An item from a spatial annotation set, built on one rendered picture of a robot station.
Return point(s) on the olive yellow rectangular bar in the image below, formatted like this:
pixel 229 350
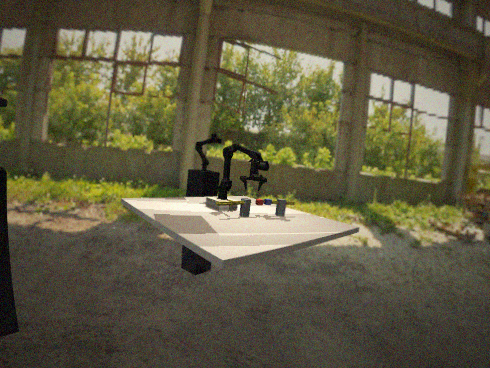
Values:
pixel 245 204

